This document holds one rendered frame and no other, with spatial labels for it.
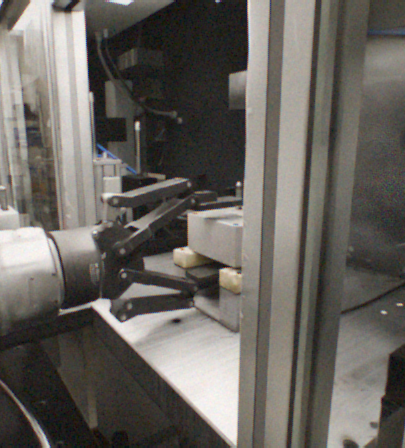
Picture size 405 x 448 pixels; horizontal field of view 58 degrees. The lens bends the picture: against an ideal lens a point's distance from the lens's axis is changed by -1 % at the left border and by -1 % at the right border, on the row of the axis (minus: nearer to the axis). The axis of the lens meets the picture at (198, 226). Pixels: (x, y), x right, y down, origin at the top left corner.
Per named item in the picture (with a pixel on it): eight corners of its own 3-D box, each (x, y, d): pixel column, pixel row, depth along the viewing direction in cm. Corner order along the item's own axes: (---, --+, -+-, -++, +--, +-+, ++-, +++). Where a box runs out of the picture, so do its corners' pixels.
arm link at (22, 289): (-18, 247, 27) (64, 234, 30) (-30, 224, 34) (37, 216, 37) (-1, 357, 29) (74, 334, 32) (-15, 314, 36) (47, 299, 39)
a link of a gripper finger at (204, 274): (199, 278, 43) (199, 284, 44) (243, 266, 47) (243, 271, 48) (185, 271, 46) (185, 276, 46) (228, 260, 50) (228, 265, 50)
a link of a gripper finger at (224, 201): (183, 208, 44) (183, 201, 44) (228, 201, 48) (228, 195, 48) (198, 211, 42) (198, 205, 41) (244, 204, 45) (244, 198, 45)
